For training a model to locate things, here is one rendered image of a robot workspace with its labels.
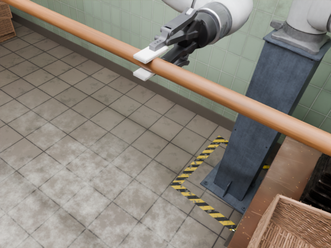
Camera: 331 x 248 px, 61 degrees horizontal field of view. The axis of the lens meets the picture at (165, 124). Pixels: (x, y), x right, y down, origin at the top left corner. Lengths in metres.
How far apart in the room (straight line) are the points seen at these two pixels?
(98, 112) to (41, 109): 0.43
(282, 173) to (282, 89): 0.34
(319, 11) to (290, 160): 0.60
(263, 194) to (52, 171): 1.26
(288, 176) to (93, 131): 1.35
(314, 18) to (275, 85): 0.29
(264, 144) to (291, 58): 0.45
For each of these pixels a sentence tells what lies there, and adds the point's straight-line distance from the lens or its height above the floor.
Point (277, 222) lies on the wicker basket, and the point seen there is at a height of 0.61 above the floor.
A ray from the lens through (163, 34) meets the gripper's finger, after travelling 0.56.
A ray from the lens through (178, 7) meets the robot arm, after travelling 0.82.
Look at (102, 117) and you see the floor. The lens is 2.16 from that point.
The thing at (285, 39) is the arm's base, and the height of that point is 1.01.
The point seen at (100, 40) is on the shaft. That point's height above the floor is 1.19.
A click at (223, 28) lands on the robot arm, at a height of 1.19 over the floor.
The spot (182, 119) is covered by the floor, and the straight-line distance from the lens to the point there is 2.18.
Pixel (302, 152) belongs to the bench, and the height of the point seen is 0.58.
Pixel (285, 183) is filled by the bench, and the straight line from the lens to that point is 1.23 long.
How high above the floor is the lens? 1.47
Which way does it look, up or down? 44 degrees down
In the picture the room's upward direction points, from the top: 7 degrees clockwise
